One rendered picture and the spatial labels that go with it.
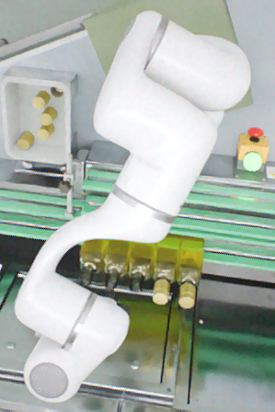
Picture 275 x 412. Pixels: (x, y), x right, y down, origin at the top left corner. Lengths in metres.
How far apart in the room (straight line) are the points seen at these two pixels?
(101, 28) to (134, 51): 0.62
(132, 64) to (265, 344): 0.90
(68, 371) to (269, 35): 0.92
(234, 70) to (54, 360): 0.42
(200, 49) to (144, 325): 0.77
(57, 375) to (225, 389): 0.62
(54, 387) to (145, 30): 0.45
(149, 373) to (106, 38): 0.75
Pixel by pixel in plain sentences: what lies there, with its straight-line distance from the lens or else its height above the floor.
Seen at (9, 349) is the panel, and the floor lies 1.26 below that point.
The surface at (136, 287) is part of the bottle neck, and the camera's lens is 1.22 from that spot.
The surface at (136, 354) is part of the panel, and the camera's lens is 1.23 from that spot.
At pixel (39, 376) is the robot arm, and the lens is 0.70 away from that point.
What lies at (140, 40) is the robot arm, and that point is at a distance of 0.65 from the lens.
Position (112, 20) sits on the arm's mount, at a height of 0.84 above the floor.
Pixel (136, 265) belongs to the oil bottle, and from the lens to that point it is 1.22.
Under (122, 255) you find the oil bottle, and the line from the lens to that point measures 1.24.
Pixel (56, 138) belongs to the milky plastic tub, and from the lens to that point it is 1.46.
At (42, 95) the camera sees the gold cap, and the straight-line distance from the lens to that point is 1.39.
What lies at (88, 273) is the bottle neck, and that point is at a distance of 1.21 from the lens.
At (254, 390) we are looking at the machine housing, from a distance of 1.26.
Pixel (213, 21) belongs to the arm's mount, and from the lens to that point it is 1.21.
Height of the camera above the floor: 2.02
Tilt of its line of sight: 56 degrees down
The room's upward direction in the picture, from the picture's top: 165 degrees counter-clockwise
